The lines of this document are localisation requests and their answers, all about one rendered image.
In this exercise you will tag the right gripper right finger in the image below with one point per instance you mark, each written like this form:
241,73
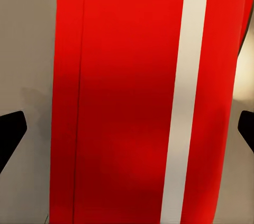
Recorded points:
246,127

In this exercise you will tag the radio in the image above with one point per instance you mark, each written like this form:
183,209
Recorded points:
142,94

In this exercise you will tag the coffee table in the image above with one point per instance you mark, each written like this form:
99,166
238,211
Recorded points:
27,47

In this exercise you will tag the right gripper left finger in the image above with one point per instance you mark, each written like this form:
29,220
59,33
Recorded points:
12,129

